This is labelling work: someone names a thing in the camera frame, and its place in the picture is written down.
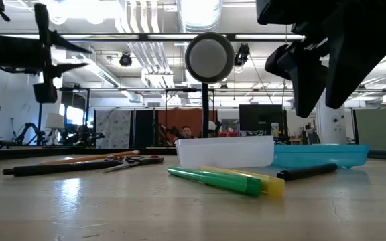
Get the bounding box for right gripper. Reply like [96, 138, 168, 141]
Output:
[255, 0, 386, 118]

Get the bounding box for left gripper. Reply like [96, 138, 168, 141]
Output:
[0, 3, 92, 104]

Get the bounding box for orange pencil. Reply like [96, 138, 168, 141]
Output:
[38, 149, 141, 166]

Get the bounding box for black pen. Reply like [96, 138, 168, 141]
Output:
[1, 160, 124, 177]

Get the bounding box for black marker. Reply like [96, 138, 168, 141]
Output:
[276, 163, 339, 182]

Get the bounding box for scissors with red-black handles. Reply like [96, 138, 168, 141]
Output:
[102, 154, 165, 173]

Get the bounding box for yellow highlighter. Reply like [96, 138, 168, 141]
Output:
[199, 165, 286, 199]

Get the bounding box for green marker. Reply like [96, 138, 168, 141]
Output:
[167, 166, 263, 197]

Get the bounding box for blue plastic box lid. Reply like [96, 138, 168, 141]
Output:
[270, 143, 371, 169]

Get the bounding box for white plastic supply box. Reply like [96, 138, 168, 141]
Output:
[175, 135, 275, 169]

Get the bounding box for white building column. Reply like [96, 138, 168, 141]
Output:
[315, 90, 348, 145]

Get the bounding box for black ceiling spotlight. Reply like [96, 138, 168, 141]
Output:
[234, 42, 251, 67]
[119, 52, 133, 68]

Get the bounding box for white lamp shade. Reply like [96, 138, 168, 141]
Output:
[44, 112, 66, 130]

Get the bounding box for black computer monitor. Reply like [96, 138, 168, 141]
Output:
[239, 104, 285, 137]

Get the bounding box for black gooseneck desk lamp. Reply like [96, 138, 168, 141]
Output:
[184, 32, 236, 139]

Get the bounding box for person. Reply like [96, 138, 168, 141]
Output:
[174, 125, 196, 141]

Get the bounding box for green partition wall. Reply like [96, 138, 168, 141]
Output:
[352, 107, 386, 151]

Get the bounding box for grey patterned partition wall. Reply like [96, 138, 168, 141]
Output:
[94, 109, 132, 149]

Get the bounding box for orange partition wall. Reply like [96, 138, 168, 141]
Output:
[157, 108, 218, 139]

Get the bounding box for silver ceiling air duct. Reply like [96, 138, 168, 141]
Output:
[176, 0, 224, 33]

